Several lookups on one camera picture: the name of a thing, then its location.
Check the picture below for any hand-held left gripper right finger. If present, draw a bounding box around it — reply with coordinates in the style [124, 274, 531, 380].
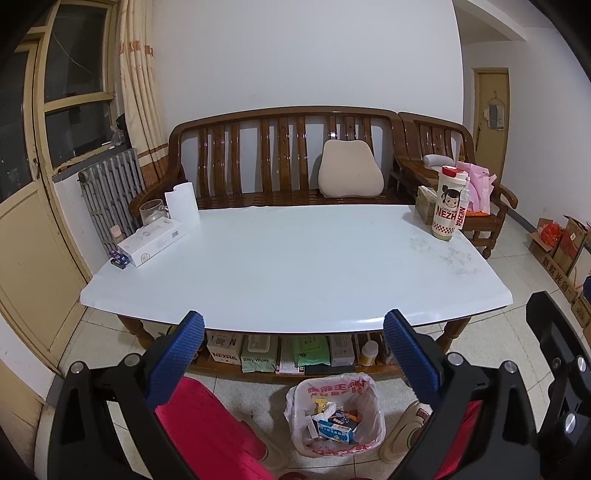
[383, 308, 539, 480]

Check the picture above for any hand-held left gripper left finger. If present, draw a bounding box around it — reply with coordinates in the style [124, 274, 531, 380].
[48, 310, 206, 480]

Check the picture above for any white plastic bag red print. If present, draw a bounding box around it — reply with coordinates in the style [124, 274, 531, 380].
[284, 372, 387, 459]

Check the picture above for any blue white medicine box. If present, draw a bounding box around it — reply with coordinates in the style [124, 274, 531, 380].
[315, 419, 355, 445]

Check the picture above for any small cardboard box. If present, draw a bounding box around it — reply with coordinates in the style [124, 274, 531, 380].
[571, 295, 591, 329]

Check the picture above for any clear plastic container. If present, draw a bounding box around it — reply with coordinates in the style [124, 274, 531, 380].
[379, 332, 398, 365]

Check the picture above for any tall brown cardboard box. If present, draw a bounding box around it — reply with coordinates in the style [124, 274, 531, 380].
[553, 215, 591, 278]

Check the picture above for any white top wooden table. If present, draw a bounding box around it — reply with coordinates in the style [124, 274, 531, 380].
[80, 203, 513, 384]

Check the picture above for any open cardboard box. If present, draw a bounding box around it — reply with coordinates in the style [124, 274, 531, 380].
[527, 218, 568, 265]

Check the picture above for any white grey product box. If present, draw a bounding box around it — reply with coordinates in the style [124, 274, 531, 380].
[329, 335, 356, 367]

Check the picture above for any person's right beige slipper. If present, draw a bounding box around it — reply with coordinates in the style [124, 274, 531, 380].
[379, 399, 437, 466]

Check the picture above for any person's beige slipper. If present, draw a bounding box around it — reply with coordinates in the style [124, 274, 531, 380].
[240, 413, 286, 474]
[379, 399, 437, 466]

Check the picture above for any person's left red trouser leg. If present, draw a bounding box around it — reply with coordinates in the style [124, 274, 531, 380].
[154, 376, 278, 480]

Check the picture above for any person's red trouser leg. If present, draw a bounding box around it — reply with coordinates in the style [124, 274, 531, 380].
[154, 376, 278, 480]
[436, 399, 483, 480]

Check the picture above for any pale green wipes pack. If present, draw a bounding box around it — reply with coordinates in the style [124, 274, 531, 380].
[241, 335, 280, 374]

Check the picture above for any dark flat book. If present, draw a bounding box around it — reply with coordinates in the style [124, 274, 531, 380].
[302, 362, 356, 376]

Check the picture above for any bright green wipes pack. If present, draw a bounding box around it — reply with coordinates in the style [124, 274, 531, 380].
[295, 336, 332, 367]

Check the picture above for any person's right red trouser leg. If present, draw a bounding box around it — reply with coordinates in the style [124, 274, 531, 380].
[436, 399, 483, 480]

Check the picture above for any red white medicine box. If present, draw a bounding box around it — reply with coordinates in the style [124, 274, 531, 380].
[276, 337, 298, 374]

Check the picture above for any wooden armchair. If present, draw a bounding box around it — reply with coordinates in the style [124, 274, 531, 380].
[398, 111, 519, 259]

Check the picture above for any long white box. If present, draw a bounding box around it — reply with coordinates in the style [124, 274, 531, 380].
[117, 217, 188, 268]

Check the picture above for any person's left beige slipper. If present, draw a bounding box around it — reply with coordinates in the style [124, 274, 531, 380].
[240, 413, 286, 474]

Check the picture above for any clear glass jar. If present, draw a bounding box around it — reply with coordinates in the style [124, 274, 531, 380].
[139, 199, 171, 228]

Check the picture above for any pink plastic bag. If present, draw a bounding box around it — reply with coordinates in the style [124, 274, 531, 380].
[456, 161, 498, 217]

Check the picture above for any white paper towel roll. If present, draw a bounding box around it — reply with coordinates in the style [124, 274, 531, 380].
[165, 182, 201, 228]

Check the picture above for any beige tissue box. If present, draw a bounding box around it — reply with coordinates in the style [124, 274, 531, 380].
[414, 186, 438, 225]

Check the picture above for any white cartoon print bottle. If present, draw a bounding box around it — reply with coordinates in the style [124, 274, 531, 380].
[431, 165, 471, 241]

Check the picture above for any yellow framed window door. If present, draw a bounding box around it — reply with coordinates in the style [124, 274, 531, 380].
[0, 0, 120, 374]

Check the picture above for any grey radiator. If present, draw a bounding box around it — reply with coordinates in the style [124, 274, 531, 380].
[78, 148, 146, 247]

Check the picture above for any beige cushion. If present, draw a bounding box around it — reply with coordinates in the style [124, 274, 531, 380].
[318, 139, 385, 199]

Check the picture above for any grey cloth on hanger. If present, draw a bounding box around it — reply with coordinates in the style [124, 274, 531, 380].
[484, 92, 505, 132]

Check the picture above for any long wooden sofa bench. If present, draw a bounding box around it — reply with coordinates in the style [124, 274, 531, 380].
[128, 106, 419, 227]

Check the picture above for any beige curtain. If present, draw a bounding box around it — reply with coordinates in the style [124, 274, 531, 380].
[115, 0, 171, 192]

